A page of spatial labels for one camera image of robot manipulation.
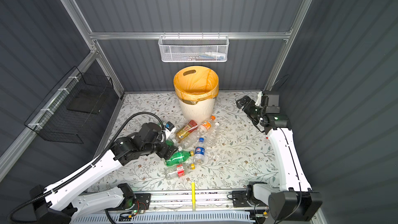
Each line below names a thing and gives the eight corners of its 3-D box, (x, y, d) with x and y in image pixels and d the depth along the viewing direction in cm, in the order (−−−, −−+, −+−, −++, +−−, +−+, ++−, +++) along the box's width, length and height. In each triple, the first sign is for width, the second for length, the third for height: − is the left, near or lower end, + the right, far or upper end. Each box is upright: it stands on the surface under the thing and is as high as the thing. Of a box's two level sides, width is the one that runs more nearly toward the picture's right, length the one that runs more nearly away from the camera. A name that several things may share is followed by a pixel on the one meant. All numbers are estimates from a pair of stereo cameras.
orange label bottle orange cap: (199, 131, 101) (199, 126, 96) (209, 118, 108) (210, 113, 103) (205, 135, 99) (205, 130, 95) (216, 121, 106) (216, 116, 101)
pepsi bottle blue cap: (194, 165, 86) (193, 162, 82) (194, 141, 95) (194, 138, 92) (205, 165, 86) (205, 162, 82) (204, 141, 95) (204, 138, 92)
